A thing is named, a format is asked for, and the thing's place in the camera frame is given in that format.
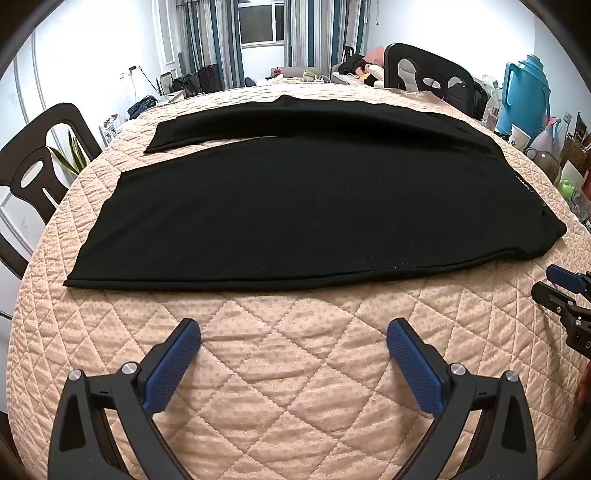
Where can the green potted plant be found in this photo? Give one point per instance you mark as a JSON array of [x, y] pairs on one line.
[[74, 154]]

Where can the glass jar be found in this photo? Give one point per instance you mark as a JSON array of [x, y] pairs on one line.
[[545, 166]]

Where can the window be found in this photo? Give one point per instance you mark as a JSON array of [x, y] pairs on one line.
[[261, 21]]

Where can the black pants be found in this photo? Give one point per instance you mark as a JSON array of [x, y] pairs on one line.
[[300, 207]]

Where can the striped curtain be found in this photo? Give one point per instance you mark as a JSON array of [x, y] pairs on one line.
[[318, 32], [207, 41]]

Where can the peach quilted blanket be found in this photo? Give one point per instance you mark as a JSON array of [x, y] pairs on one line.
[[295, 360]]

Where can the wicker basket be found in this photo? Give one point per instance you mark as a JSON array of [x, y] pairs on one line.
[[573, 152]]

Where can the dark wooden chair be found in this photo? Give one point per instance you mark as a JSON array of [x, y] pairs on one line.
[[461, 78], [69, 115]]

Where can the black bag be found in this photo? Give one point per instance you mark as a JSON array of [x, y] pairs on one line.
[[141, 107]]

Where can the white paper cup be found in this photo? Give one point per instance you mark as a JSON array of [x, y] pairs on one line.
[[519, 137]]

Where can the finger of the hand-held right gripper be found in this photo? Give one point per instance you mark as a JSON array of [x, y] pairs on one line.
[[551, 297], [565, 277]]

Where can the pile of plush toys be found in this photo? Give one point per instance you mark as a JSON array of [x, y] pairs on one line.
[[364, 67]]

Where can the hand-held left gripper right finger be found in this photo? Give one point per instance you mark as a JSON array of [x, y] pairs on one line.
[[415, 369]]

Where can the green toy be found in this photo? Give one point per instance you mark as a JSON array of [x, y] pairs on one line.
[[567, 188]]

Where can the white box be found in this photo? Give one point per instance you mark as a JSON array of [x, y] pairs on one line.
[[571, 175]]

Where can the white pink bottle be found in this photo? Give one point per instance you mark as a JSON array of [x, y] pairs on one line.
[[545, 138]]

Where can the blue thermos jug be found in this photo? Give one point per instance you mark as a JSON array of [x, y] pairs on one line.
[[526, 97]]

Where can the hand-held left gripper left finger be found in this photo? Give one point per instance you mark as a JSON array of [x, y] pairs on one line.
[[171, 364]]

